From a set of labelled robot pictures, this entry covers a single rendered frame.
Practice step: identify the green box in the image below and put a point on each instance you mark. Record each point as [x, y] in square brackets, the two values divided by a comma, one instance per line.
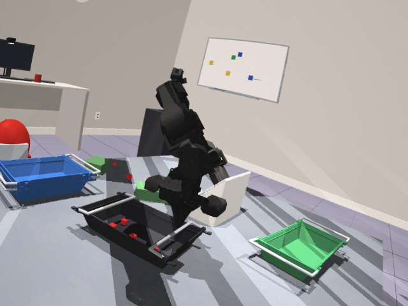
[143, 194]
[101, 163]

